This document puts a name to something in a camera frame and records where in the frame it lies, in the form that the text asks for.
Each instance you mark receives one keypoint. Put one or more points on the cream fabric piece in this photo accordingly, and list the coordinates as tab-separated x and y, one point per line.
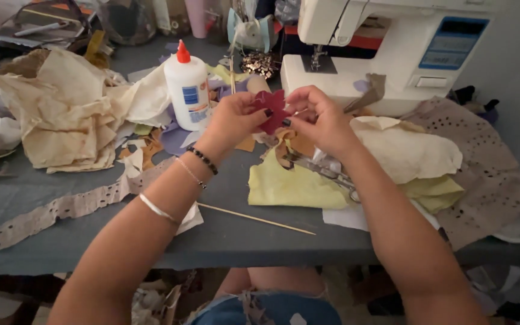
404	149

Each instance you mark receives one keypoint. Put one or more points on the beige eyelet lace strip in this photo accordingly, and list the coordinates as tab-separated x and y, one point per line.
61	210

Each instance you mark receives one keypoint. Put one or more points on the light blue ribbon bag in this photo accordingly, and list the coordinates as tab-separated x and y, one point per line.
251	31

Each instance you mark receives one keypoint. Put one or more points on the long wooden skewer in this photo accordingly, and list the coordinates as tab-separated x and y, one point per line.
255	218

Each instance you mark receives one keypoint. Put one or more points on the beige eyelet fabric sheet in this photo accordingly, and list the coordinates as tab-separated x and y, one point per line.
481	171

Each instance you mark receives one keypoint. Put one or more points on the pale yellow fabric piece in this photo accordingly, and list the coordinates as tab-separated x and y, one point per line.
296	187

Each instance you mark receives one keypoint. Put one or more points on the person's left hand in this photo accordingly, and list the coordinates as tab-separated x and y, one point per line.
233	118

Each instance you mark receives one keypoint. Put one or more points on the brown fabric scraps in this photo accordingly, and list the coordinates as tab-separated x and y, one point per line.
149	151

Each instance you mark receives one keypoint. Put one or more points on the person's legs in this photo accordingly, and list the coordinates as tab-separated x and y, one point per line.
282	280

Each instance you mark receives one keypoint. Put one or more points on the upright wooden skewer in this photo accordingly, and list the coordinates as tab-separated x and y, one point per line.
232	74

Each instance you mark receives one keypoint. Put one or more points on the white sewing machine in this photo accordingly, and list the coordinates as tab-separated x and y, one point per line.
391	49

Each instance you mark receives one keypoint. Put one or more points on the gold sequin trim pile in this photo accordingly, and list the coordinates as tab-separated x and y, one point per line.
260	64

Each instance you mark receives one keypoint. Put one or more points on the taupe fabric scrap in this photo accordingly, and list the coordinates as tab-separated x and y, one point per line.
368	92

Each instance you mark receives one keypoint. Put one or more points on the tray with papers and pen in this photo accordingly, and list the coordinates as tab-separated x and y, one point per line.
43	25

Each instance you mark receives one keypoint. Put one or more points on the person's right hand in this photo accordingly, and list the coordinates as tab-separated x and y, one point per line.
323	121

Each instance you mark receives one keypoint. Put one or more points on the silver scissors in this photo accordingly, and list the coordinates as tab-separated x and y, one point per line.
327	171

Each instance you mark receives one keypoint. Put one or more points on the pink cup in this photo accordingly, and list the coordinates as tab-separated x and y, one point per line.
197	17

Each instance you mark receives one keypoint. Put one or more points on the person's denim shorts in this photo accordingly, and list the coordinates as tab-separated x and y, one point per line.
264	309

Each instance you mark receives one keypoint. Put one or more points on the dark red fabric flower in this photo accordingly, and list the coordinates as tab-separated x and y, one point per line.
272	108

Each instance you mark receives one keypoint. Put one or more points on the heap of tea-stained fabric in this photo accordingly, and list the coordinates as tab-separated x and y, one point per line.
70	113

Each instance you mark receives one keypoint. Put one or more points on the white glue bottle red cap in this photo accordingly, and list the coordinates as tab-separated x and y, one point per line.
187	90

